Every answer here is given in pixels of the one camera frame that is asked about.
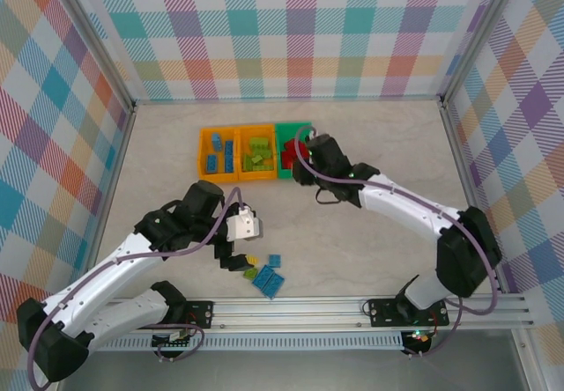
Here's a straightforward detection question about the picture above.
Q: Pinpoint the white slotted cable duct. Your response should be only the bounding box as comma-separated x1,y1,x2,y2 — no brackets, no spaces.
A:
94,332,404,351

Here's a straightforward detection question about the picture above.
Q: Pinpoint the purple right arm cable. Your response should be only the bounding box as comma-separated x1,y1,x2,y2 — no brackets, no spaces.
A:
293,124,503,359

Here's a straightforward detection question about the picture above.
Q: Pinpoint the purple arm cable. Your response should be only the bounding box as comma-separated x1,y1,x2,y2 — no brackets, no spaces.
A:
26,187,246,390
293,124,503,359

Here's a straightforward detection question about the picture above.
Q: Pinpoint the blue long lego brick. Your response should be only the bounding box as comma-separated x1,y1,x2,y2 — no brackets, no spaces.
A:
251,263,275,289
263,272,286,299

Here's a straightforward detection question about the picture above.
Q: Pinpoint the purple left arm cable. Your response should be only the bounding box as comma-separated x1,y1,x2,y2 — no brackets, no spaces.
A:
26,187,246,390

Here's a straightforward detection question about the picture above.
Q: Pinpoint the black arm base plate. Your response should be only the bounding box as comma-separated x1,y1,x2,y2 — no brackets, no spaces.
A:
152,300,216,329
364,297,449,328

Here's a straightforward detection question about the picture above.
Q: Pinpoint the yellow plastic bin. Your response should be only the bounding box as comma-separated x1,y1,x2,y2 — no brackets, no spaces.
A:
234,123,279,182
197,126,241,185

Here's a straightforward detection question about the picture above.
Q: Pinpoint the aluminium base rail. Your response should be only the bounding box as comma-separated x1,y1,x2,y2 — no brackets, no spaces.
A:
94,297,537,331

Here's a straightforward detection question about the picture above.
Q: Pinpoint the green plastic bin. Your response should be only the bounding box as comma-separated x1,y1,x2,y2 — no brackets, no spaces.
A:
274,121,314,181

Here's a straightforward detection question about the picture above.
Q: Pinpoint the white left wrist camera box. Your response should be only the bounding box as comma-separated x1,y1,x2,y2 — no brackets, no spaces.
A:
225,205,264,241

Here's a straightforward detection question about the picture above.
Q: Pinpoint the black cable loop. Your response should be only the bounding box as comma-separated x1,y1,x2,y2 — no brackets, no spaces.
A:
315,188,349,206

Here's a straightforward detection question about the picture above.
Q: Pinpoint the small circuit board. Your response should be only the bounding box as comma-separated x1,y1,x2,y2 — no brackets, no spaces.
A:
403,328,433,346

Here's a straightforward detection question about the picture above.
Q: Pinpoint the aluminium frame bar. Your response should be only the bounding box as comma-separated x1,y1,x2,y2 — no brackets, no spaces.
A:
51,0,137,113
131,95,444,107
439,103,515,298
513,328,542,391
438,0,528,106

